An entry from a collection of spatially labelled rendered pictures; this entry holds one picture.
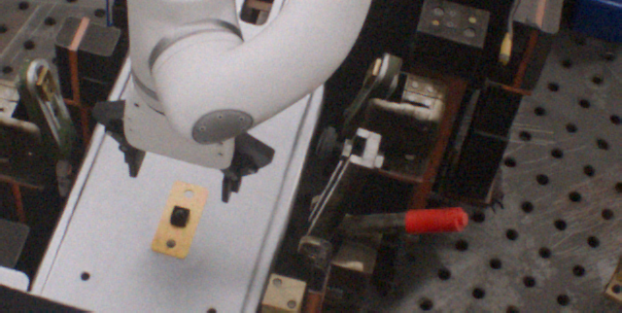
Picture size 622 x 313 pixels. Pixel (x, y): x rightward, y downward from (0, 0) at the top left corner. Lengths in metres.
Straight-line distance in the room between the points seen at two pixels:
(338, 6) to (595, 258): 0.85
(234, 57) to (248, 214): 0.40
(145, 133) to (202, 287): 0.20
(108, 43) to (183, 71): 0.49
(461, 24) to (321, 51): 0.41
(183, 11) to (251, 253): 0.40
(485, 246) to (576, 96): 0.29
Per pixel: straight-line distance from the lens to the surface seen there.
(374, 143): 1.09
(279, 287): 1.18
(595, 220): 1.72
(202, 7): 0.94
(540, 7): 1.41
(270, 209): 1.30
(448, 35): 1.30
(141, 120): 1.11
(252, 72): 0.91
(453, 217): 1.15
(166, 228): 1.28
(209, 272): 1.26
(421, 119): 1.30
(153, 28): 0.96
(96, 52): 1.42
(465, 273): 1.64
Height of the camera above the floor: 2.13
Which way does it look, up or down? 57 degrees down
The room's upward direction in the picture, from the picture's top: 10 degrees clockwise
